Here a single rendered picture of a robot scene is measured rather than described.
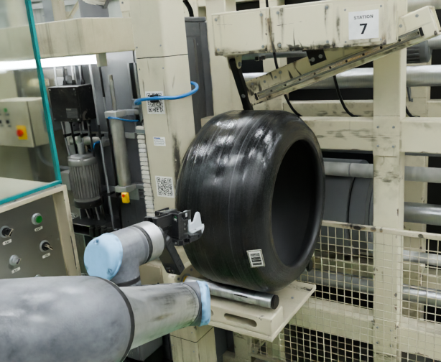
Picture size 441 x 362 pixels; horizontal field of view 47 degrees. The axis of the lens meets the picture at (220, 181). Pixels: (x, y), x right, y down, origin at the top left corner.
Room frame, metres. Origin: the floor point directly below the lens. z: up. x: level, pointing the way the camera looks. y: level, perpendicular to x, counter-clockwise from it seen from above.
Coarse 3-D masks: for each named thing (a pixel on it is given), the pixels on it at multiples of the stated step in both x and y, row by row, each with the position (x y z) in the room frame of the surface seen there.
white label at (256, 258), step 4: (248, 252) 1.28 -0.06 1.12; (252, 252) 1.28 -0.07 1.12; (256, 252) 1.28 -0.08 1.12; (260, 252) 1.28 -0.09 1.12; (252, 256) 1.29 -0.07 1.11; (256, 256) 1.28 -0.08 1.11; (260, 256) 1.28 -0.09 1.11; (252, 260) 1.29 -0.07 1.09; (256, 260) 1.29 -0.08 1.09; (260, 260) 1.29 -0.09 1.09; (252, 264) 1.29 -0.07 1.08; (256, 264) 1.29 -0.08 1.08; (260, 264) 1.29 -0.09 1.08; (264, 264) 1.29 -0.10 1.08
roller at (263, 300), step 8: (184, 280) 1.57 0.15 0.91; (192, 280) 1.55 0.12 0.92; (200, 280) 1.54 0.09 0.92; (208, 280) 1.54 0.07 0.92; (216, 288) 1.49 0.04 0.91; (224, 288) 1.48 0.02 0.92; (232, 288) 1.47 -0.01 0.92; (240, 288) 1.46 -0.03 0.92; (224, 296) 1.47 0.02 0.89; (232, 296) 1.45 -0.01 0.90; (240, 296) 1.44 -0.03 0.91; (248, 296) 1.42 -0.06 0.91; (256, 296) 1.41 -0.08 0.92; (264, 296) 1.40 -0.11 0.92; (272, 296) 1.39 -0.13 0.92; (256, 304) 1.41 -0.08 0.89; (264, 304) 1.39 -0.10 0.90; (272, 304) 1.38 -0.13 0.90
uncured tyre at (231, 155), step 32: (224, 128) 1.48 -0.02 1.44; (256, 128) 1.43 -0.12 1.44; (288, 128) 1.47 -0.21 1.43; (192, 160) 1.43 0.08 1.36; (224, 160) 1.37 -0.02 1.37; (256, 160) 1.34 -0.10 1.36; (288, 160) 1.80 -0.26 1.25; (320, 160) 1.66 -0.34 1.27; (192, 192) 1.38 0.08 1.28; (224, 192) 1.32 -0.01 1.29; (256, 192) 1.31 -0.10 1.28; (288, 192) 1.80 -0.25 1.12; (320, 192) 1.66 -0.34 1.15; (224, 224) 1.30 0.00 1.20; (256, 224) 1.29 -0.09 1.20; (288, 224) 1.75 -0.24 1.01; (320, 224) 1.65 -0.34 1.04; (192, 256) 1.39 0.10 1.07; (224, 256) 1.32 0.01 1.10; (288, 256) 1.64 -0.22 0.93; (256, 288) 1.37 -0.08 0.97
